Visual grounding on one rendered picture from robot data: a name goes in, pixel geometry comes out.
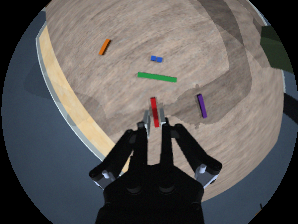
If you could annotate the orange rod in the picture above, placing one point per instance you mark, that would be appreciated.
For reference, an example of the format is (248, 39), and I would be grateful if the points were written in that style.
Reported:
(104, 47)

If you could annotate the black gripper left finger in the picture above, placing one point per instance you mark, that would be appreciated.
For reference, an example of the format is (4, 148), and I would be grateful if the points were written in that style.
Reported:
(111, 167)

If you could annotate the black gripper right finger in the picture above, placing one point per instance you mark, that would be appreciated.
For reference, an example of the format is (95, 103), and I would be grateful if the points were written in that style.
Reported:
(205, 167)

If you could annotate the red rod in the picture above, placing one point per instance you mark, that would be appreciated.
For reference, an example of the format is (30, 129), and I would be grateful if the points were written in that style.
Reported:
(154, 110)

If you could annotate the purple rod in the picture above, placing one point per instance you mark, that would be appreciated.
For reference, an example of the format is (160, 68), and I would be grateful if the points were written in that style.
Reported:
(202, 106)

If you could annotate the green rod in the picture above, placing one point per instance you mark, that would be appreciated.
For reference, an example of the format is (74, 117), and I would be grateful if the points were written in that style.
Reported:
(158, 77)

